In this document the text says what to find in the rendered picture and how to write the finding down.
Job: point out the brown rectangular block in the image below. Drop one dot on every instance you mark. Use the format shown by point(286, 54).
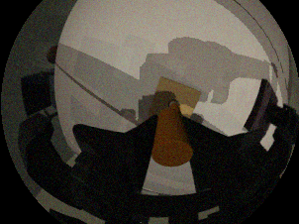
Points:
point(168, 91)

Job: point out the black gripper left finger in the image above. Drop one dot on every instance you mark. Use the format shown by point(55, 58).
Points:
point(132, 148)

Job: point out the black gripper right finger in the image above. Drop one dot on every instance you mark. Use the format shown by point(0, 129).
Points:
point(213, 151)

